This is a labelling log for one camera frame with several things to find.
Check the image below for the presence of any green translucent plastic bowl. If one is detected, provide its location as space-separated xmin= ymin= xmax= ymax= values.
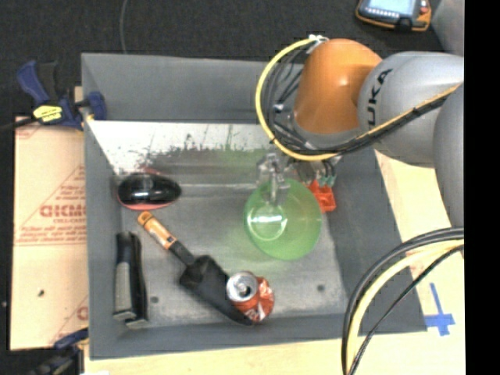
xmin=242 ymin=177 xmax=324 ymax=262

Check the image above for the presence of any red-orange toy block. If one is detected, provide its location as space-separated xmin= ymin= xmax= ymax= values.
xmin=308 ymin=179 xmax=338 ymax=213

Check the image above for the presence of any grey metal bin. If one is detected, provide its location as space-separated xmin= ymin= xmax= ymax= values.
xmin=80 ymin=52 xmax=427 ymax=359

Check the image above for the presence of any crushed orange soda can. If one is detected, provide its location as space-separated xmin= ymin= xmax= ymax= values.
xmin=226 ymin=270 xmax=276 ymax=324

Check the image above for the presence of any black and red computer mouse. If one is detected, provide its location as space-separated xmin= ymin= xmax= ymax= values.
xmin=116 ymin=171 xmax=183 ymax=212

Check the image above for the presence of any black and grey stapler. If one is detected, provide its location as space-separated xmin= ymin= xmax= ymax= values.
xmin=112 ymin=230 xmax=150 ymax=330

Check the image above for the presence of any brown cardboard board, red print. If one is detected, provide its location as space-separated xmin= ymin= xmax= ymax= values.
xmin=9 ymin=116 xmax=91 ymax=352

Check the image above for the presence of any black trowel with orange handle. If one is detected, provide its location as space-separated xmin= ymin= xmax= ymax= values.
xmin=137 ymin=210 xmax=255 ymax=327

